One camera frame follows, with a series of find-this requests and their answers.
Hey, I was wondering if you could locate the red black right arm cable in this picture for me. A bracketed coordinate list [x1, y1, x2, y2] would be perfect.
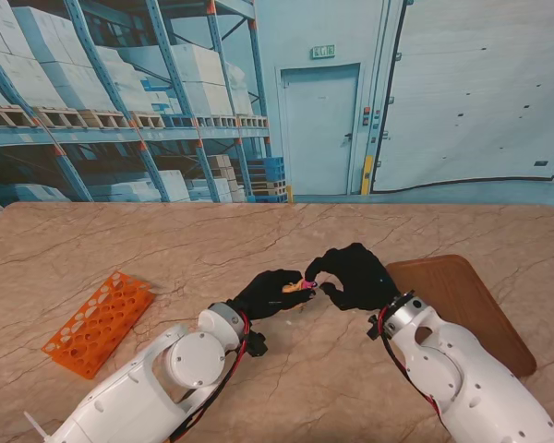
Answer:
[378, 307, 444, 416]

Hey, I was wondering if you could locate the brown wooden tray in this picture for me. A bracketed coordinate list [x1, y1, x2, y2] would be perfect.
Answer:
[385, 254, 537, 378]

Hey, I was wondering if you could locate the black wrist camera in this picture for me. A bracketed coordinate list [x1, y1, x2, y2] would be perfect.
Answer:
[246, 330, 269, 358]
[367, 313, 385, 342]

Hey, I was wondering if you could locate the red black left arm cable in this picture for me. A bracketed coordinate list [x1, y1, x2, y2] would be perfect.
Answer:
[163, 309, 254, 442]

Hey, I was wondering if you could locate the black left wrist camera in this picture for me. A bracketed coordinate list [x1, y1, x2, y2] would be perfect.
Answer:
[246, 330, 269, 358]

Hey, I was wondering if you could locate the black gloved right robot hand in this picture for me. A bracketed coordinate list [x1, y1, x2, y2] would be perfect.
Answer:
[305, 242, 402, 313]

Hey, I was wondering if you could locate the red black arm cable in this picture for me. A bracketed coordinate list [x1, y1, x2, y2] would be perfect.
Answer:
[163, 309, 254, 442]
[378, 307, 444, 416]

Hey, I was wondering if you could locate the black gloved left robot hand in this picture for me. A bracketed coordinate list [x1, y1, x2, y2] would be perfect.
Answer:
[224, 269, 316, 321]

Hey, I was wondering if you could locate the white cable tie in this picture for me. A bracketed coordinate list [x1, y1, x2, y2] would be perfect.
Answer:
[22, 411, 51, 439]

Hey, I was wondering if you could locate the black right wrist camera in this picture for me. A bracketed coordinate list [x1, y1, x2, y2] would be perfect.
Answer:
[367, 313, 385, 342]

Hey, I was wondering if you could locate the orange test tube rack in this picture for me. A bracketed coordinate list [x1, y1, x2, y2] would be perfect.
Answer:
[41, 270, 156, 380]

